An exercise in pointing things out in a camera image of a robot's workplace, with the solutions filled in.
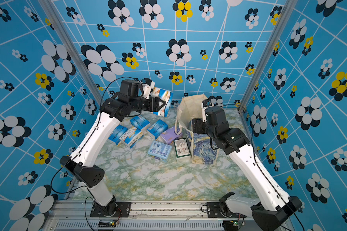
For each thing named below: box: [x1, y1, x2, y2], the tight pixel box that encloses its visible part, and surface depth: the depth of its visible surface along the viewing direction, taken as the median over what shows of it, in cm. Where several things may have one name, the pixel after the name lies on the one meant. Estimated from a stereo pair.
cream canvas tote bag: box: [174, 93, 220, 165], surface depth 88 cm
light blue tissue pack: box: [147, 140, 173, 162], surface depth 91 cm
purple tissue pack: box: [160, 126, 184, 145], surface depth 99 cm
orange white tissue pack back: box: [119, 126, 144, 149], surface depth 98 cm
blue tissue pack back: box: [129, 115, 151, 133], surface depth 104 cm
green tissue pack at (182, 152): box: [173, 138, 192, 164], surface depth 92 cm
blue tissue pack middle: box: [146, 119, 169, 140], surface depth 101 cm
